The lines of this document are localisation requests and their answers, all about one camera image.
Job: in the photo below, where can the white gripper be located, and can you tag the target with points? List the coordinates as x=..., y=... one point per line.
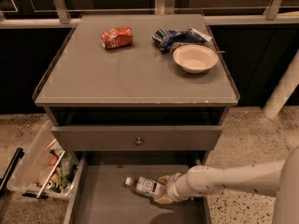
x=173, y=187

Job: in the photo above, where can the clear plastic water bottle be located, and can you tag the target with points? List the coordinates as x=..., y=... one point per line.
x=145, y=187

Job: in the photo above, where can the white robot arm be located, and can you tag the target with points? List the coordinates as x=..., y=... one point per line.
x=279, y=179

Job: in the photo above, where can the round metal drawer knob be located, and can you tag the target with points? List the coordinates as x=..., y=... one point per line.
x=138, y=141

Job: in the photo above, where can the grey top drawer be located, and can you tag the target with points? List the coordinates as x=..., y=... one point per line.
x=122, y=138

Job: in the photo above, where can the grey open middle drawer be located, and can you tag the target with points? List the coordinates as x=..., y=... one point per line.
x=99, y=197

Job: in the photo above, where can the grey drawer cabinet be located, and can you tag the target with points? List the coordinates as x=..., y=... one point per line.
x=135, y=85

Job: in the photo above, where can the clear plastic storage bin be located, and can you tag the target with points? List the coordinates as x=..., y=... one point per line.
x=35, y=166

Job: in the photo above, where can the white paper bowl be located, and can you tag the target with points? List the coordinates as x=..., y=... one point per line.
x=195, y=59

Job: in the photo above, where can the blue crumpled chip bag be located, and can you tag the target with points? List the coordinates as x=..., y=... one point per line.
x=166, y=40

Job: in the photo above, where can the crushed red soda can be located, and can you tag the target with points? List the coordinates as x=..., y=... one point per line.
x=117, y=37

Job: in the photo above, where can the black bin lid handle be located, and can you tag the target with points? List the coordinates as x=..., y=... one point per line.
x=10, y=169

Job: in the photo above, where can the metal window frame rail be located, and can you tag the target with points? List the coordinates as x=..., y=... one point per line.
x=27, y=14

